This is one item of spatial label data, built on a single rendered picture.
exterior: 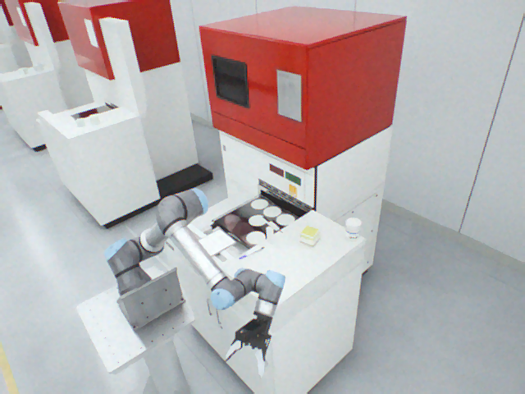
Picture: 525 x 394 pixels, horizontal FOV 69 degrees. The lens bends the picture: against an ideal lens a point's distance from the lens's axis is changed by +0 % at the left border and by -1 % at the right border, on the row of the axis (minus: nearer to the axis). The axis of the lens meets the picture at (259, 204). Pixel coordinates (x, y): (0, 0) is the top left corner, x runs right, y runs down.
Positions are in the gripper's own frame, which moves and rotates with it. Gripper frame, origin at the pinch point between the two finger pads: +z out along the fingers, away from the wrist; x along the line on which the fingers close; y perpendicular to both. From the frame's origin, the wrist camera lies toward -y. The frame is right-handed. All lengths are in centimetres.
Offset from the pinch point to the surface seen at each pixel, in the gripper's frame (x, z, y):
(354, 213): 10, -91, 102
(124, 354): 54, 15, 3
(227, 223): 60, -55, 48
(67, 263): 236, 6, 96
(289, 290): 3.7, -31.4, 26.5
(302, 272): 3, -40, 34
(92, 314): 83, 9, 5
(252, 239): 40, -50, 46
